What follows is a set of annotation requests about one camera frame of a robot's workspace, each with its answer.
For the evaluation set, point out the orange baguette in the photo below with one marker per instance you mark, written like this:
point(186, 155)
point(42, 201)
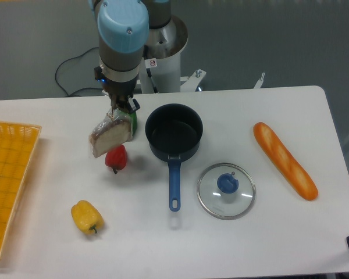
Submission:
point(285, 162)

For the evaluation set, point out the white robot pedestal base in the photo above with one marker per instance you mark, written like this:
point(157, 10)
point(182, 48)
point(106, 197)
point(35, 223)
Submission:
point(164, 76)

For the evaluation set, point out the dark blue saucepan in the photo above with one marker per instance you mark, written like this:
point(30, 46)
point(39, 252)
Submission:
point(174, 132)

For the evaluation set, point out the bagged toast slice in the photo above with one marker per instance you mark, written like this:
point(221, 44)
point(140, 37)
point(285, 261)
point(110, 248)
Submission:
point(114, 130)

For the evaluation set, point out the red bell pepper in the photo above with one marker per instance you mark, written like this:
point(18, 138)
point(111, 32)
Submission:
point(116, 159)

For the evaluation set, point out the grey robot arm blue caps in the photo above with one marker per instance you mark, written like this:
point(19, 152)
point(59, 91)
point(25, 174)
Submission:
point(140, 42)

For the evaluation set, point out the yellow bell pepper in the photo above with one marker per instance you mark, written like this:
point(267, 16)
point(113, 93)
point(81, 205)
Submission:
point(86, 217)

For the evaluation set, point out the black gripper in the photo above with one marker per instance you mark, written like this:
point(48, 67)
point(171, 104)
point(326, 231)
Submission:
point(117, 89)

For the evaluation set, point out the yellow wicker basket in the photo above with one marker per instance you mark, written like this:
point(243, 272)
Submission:
point(17, 145)

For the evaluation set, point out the green bell pepper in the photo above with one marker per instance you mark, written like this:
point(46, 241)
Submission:
point(134, 122)

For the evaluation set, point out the glass lid blue knob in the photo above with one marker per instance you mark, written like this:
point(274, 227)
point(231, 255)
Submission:
point(226, 191)

